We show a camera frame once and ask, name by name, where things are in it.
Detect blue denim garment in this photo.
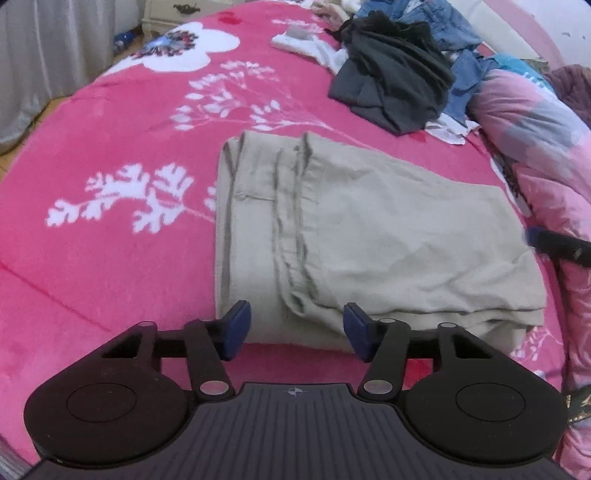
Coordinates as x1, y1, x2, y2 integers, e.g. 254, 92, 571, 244
443, 48, 502, 121

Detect maroon cloth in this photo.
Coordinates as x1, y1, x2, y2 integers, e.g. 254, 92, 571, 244
542, 65, 591, 130

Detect blue jeans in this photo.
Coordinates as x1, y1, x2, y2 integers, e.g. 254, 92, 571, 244
358, 0, 483, 51

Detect white t-shirt with grey label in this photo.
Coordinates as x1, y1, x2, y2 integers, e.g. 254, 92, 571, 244
271, 24, 349, 75

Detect beige pants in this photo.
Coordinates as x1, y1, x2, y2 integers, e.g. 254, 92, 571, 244
213, 130, 548, 356

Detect dark grey garment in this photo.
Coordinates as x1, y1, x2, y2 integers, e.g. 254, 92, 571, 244
329, 11, 457, 136

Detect teal cloth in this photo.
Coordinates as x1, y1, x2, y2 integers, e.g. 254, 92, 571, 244
494, 53, 550, 77

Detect white garment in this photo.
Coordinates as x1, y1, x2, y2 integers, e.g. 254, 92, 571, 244
425, 112, 481, 146

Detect cream nightstand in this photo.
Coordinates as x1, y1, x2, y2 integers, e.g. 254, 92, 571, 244
142, 0, 262, 35

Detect white padded headboard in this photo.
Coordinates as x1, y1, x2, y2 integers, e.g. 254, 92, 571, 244
450, 0, 566, 65

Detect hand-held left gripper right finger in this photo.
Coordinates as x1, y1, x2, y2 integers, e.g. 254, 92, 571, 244
343, 302, 492, 401

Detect pink floral blanket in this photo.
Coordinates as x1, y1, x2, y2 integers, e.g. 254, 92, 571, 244
0, 0, 568, 462

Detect cream garment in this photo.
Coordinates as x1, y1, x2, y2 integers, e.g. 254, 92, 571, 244
311, 0, 358, 31

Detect grey curtain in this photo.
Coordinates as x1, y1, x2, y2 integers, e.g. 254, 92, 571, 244
0, 0, 116, 155

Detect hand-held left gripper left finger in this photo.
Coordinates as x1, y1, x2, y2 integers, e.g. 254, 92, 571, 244
100, 300, 252, 401

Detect pink patterned quilt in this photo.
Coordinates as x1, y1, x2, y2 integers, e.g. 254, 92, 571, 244
468, 68, 591, 480

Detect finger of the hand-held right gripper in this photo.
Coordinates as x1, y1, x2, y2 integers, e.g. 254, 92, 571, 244
526, 226, 591, 268

